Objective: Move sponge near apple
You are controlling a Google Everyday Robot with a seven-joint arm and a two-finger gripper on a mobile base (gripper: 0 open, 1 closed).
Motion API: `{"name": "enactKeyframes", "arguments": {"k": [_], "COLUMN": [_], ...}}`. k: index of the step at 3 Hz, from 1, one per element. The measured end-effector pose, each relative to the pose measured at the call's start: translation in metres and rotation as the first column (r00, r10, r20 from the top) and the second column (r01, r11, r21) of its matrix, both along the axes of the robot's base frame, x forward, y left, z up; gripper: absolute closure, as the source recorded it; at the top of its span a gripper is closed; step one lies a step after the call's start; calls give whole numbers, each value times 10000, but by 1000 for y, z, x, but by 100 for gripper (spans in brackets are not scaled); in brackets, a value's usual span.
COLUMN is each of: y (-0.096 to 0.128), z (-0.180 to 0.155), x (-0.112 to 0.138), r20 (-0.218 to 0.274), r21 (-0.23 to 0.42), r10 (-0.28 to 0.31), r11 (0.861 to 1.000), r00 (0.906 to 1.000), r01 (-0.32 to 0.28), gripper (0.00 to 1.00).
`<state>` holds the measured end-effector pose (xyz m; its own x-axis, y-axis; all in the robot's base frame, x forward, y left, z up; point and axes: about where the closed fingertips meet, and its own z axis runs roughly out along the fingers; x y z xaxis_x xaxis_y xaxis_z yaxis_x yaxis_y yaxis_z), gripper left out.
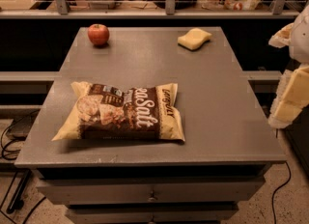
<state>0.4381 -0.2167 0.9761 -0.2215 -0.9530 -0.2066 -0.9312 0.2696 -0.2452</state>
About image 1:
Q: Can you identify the black device on floor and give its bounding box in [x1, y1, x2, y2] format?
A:
[6, 117, 34, 139]

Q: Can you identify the black cables left floor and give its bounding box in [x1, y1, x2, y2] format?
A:
[0, 109, 46, 224]

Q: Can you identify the grey cabinet lower drawer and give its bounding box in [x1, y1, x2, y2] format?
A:
[66, 206, 238, 224]

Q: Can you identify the red apple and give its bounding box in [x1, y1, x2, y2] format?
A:
[88, 24, 109, 46]

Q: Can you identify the grey cabinet drawer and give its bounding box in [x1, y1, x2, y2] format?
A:
[66, 206, 238, 224]
[37, 177, 265, 205]

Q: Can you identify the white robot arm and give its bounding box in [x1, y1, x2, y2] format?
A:
[268, 7, 309, 128]

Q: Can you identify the sea salt chips bag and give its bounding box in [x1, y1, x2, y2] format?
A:
[54, 82, 184, 141]

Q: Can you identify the metal shelf rail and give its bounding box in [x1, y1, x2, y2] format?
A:
[0, 0, 308, 19]

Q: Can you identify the black cable right floor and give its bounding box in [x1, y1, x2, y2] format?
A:
[270, 161, 293, 224]

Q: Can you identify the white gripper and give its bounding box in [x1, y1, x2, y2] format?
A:
[267, 22, 309, 129]

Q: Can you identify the yellow sponge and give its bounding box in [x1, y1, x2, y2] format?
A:
[178, 28, 211, 50]

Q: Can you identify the grey cabinet top drawer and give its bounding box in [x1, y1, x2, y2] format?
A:
[37, 177, 265, 205]

